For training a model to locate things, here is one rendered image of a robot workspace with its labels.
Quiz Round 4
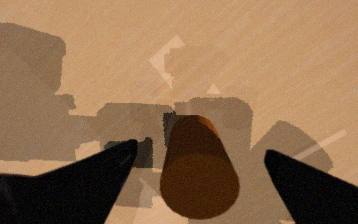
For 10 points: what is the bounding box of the orange cylindrical knob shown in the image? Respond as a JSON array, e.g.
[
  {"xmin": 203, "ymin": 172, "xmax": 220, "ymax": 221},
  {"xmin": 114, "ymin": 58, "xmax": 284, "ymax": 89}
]
[{"xmin": 160, "ymin": 115, "xmax": 240, "ymax": 220}]

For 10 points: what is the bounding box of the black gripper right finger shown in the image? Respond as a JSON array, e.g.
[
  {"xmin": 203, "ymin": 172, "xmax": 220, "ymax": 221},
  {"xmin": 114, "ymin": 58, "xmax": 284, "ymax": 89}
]
[{"xmin": 263, "ymin": 149, "xmax": 358, "ymax": 224}]

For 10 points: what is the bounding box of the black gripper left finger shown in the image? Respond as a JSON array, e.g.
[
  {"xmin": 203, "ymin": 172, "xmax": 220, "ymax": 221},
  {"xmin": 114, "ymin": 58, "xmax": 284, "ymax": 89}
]
[{"xmin": 0, "ymin": 139, "xmax": 138, "ymax": 224}]

